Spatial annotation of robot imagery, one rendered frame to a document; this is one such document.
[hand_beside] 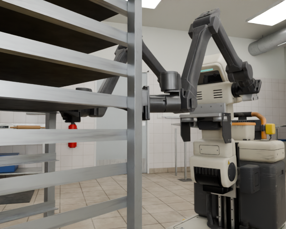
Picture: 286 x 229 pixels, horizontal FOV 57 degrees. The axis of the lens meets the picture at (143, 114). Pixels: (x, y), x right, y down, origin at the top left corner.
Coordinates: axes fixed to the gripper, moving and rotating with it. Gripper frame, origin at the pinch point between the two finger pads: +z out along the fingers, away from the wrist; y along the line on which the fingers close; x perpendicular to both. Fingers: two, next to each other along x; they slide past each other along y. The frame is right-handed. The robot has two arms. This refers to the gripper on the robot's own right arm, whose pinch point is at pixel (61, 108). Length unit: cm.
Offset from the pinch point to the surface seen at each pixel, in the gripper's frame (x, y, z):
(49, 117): 6.0, 3.0, -1.4
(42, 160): 7.2, 18.8, 1.5
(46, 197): 6.7, 33.2, -0.5
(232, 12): -112, -190, -408
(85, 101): -23.7, 0.2, 31.5
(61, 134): -20.5, 7.7, 37.2
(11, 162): 12.6, 18.3, 11.1
